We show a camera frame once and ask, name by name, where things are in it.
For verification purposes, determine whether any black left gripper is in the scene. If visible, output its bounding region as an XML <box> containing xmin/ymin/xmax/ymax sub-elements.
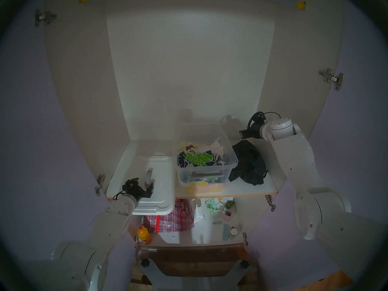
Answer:
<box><xmin>122</xmin><ymin>178</ymin><xmax>155</xmax><ymax>200</ymax></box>

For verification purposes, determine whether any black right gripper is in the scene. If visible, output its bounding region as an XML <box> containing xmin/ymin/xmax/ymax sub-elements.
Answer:
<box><xmin>239</xmin><ymin>122</ymin><xmax>267</xmax><ymax>140</ymax></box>

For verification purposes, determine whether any white plastic bin lid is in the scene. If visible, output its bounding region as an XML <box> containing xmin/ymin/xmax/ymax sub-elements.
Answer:
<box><xmin>132</xmin><ymin>155</ymin><xmax>176</xmax><ymax>216</ymax></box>

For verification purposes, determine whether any black garment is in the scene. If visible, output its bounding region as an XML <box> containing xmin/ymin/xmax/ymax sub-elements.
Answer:
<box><xmin>228</xmin><ymin>140</ymin><xmax>269</xmax><ymax>186</ymax></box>

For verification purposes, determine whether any clear plastic storage bin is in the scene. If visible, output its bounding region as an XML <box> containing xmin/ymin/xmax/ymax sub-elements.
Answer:
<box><xmin>176</xmin><ymin>122</ymin><xmax>238</xmax><ymax>189</ymax></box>

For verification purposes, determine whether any white printed garment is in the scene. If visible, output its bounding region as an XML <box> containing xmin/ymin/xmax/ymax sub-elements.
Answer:
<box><xmin>209</xmin><ymin>138</ymin><xmax>226</xmax><ymax>156</ymax></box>

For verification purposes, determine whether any red plaid bag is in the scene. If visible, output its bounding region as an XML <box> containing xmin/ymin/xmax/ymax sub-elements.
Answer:
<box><xmin>143</xmin><ymin>199</ymin><xmax>195</xmax><ymax>233</ymax></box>

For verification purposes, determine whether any orange bottle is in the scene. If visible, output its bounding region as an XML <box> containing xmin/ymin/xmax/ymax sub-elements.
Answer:
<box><xmin>137</xmin><ymin>225</ymin><xmax>152</xmax><ymax>245</ymax></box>

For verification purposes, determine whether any green navy floral garment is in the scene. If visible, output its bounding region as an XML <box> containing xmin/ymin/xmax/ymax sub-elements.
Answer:
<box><xmin>177</xmin><ymin>150</ymin><xmax>226</xmax><ymax>168</ymax></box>

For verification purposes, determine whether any white cartoon print garment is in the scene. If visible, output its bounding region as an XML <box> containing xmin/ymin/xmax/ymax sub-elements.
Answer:
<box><xmin>179</xmin><ymin>141</ymin><xmax>209</xmax><ymax>154</ymax></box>

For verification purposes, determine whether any yellow garment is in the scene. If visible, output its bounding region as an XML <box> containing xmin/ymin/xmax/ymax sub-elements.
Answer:
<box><xmin>188</xmin><ymin>183</ymin><xmax>225</xmax><ymax>192</ymax></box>

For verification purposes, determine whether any green white crumpled bag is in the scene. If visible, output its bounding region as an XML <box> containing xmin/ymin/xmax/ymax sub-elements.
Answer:
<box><xmin>205</xmin><ymin>198</ymin><xmax>225</xmax><ymax>215</ymax></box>

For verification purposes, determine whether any white wooden cabinet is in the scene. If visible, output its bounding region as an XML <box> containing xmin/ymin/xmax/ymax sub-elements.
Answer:
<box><xmin>34</xmin><ymin>0</ymin><xmax>346</xmax><ymax>254</ymax></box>

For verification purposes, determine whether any lilac cabinet door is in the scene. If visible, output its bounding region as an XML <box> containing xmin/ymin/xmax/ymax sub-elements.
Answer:
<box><xmin>246</xmin><ymin>0</ymin><xmax>388</xmax><ymax>288</ymax></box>
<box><xmin>0</xmin><ymin>2</ymin><xmax>134</xmax><ymax>291</ymax></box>

